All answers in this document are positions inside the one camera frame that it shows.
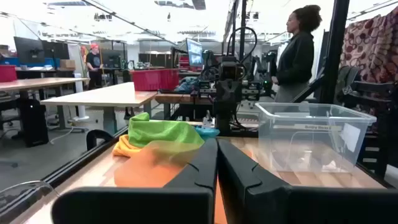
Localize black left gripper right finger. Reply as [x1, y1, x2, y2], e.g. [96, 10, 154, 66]
[217, 139, 398, 224]

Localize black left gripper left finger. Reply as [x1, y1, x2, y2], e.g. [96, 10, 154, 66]
[51, 138, 219, 224]

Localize blue microfiber towel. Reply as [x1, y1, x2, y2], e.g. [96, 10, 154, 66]
[195, 125, 221, 140]

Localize green microfiber towel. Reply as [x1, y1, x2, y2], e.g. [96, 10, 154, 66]
[127, 112, 206, 149]

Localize yellow microfiber towel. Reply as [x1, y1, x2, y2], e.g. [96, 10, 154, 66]
[111, 134, 144, 158]

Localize blue cloth heap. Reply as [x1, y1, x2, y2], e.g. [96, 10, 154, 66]
[174, 76, 200, 94]

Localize translucent orange plastic basket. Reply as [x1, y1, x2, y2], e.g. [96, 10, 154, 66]
[113, 139, 228, 224]

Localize lit computer monitor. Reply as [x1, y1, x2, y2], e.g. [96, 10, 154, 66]
[185, 37, 205, 67]

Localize wooden workbench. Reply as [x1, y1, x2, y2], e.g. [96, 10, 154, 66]
[154, 93, 216, 121]

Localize clear plastic bin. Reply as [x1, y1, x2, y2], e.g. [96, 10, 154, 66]
[0, 180, 60, 224]
[254, 102, 377, 174]

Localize person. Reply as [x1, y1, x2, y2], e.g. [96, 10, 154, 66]
[271, 4, 323, 104]
[85, 43, 104, 91]

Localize red plastic bin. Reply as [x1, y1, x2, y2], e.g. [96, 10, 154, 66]
[130, 68, 180, 92]

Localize black computer monitor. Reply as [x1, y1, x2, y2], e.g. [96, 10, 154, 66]
[99, 49, 123, 70]
[13, 36, 45, 65]
[42, 40, 70, 60]

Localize light wooden desk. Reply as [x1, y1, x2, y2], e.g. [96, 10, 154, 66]
[40, 82, 158, 135]
[0, 77, 91, 100]

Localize red patterned cloth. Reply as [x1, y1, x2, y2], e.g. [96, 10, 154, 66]
[339, 6, 398, 85]

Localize black rack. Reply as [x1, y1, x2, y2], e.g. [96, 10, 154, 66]
[335, 65, 398, 179]

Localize cardboard box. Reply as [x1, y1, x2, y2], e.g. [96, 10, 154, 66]
[59, 58, 76, 70]

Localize black computer tower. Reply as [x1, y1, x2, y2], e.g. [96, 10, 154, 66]
[19, 98, 50, 148]

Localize red storage bin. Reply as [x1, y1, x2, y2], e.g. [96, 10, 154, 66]
[0, 64, 18, 83]

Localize thin black frame post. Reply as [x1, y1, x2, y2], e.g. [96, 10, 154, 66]
[238, 0, 248, 62]

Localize black looped cable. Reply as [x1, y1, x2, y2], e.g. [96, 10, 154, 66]
[226, 26, 259, 65]

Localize black clamp handle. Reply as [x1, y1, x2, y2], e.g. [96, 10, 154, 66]
[85, 128, 114, 151]

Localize thick black frame post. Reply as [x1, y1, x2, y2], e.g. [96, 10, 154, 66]
[319, 0, 351, 105]

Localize black aluminium table frame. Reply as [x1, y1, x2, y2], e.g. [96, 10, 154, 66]
[0, 125, 130, 219]

